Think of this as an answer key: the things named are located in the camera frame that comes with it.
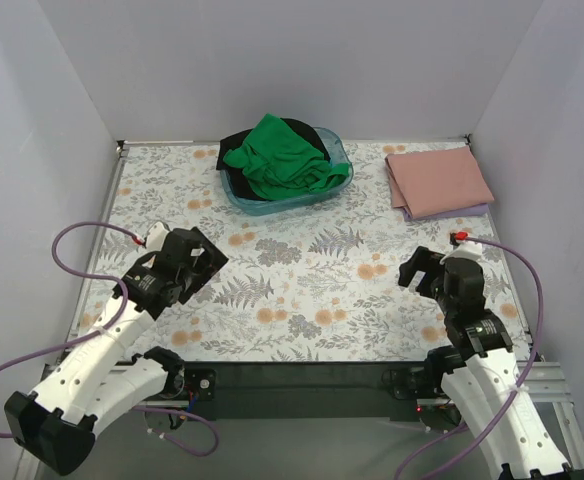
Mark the blue plastic basket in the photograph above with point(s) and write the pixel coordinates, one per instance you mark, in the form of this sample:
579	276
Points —
282	164

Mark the folded lavender t-shirt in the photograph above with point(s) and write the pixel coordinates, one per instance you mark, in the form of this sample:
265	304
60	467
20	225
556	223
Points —
476	210

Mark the aluminium frame rail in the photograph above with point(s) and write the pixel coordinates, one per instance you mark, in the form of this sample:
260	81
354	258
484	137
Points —
546	383

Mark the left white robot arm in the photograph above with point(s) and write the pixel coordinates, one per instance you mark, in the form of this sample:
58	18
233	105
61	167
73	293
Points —
60	419

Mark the floral table mat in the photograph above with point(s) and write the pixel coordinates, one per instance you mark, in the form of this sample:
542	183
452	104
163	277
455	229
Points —
316	283

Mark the folded pink t-shirt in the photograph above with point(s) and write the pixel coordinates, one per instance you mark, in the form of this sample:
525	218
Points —
431	182

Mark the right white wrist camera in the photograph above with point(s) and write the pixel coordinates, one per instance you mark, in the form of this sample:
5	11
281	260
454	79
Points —
465	249

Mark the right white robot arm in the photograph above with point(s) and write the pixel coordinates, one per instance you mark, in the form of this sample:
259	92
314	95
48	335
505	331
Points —
478	372

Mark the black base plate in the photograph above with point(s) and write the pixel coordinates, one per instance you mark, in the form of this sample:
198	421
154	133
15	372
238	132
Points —
398	391

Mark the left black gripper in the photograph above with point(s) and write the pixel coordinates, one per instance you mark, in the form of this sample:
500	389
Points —
204	257

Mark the black t-shirt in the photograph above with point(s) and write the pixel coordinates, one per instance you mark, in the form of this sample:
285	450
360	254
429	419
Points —
267	150

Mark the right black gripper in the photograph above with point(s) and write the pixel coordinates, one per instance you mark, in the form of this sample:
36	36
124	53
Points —
419	270

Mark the green t-shirt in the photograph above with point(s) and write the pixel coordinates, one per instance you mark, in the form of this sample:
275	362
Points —
284	160

